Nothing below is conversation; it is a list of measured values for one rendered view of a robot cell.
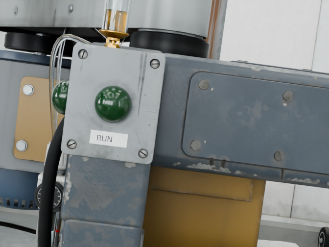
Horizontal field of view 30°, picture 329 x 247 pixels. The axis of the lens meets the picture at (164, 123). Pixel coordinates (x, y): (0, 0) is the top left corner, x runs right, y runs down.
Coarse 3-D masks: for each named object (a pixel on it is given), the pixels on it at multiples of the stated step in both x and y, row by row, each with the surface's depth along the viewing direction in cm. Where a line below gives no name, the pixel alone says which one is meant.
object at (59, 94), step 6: (60, 84) 51; (66, 84) 50; (54, 90) 51; (60, 90) 50; (66, 90) 50; (54, 96) 50; (60, 96) 50; (66, 96) 50; (54, 102) 50; (60, 102) 50; (66, 102) 50; (60, 108) 50
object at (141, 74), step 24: (96, 48) 49; (72, 72) 49; (96, 72) 49; (120, 72) 49; (144, 72) 49; (72, 96) 49; (144, 96) 49; (72, 120) 49; (96, 120) 49; (144, 120) 50; (72, 144) 50; (96, 144) 50; (144, 144) 50
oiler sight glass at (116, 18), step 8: (112, 0) 56; (120, 0) 56; (128, 0) 57; (104, 8) 57; (112, 8) 56; (120, 8) 56; (128, 8) 57; (104, 16) 57; (112, 16) 56; (120, 16) 56; (128, 16) 57; (104, 24) 57; (112, 24) 56; (120, 24) 56; (128, 24) 57
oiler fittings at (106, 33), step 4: (100, 32) 57; (104, 32) 56; (108, 32) 56; (112, 32) 56; (116, 32) 56; (120, 32) 56; (124, 32) 56; (108, 36) 57; (112, 36) 57; (116, 36) 57; (120, 36) 57; (124, 36) 57; (108, 40) 57; (112, 40) 57; (116, 40) 57; (108, 44) 57; (112, 44) 57; (116, 44) 57
